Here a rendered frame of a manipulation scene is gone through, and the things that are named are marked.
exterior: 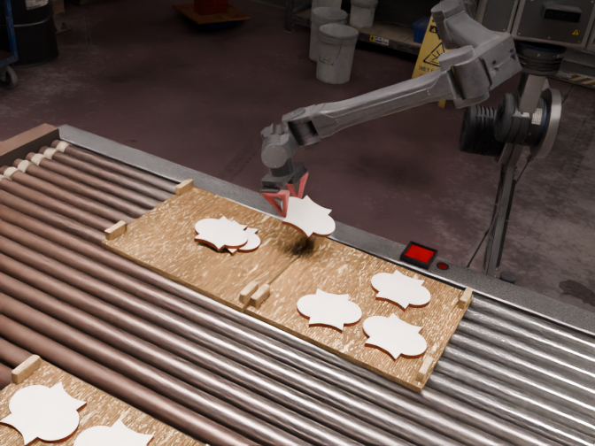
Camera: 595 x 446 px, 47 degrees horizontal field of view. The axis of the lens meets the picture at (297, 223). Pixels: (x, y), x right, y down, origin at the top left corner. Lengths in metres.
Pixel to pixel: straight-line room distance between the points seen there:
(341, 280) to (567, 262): 2.20
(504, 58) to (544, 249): 2.36
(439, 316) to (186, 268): 0.59
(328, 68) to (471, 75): 3.82
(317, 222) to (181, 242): 0.34
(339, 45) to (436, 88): 3.71
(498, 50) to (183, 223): 0.86
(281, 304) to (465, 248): 2.12
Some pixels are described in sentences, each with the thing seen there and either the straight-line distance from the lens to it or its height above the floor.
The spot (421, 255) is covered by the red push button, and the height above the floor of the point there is 0.93.
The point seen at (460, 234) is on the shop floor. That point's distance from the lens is 3.64.
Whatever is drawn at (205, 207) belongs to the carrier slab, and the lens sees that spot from 1.82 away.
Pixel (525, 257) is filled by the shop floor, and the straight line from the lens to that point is 3.60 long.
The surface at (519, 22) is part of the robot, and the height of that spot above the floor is 1.43.
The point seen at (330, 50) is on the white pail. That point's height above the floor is 0.25.
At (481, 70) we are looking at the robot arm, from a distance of 1.40.
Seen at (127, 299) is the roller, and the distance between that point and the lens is 1.56.
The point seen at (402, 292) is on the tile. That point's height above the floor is 0.95.
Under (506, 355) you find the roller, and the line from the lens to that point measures 1.56.
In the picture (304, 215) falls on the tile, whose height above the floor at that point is 1.05.
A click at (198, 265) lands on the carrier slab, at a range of 1.62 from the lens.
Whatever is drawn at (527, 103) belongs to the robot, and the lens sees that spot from 2.04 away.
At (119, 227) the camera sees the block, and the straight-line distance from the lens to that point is 1.71.
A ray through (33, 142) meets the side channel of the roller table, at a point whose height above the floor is 0.94.
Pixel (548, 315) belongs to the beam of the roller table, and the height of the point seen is 0.92.
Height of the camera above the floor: 1.92
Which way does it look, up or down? 33 degrees down
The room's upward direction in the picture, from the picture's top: 6 degrees clockwise
